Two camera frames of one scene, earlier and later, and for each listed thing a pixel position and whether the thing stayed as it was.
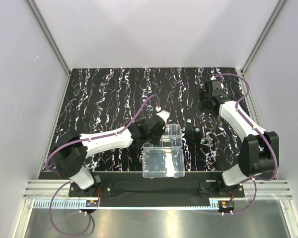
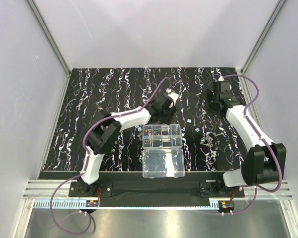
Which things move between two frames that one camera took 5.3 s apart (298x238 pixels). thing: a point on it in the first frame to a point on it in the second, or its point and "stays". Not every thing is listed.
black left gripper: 156,132 to 167,114
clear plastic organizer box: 165,159 stays
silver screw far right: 222,133 stays
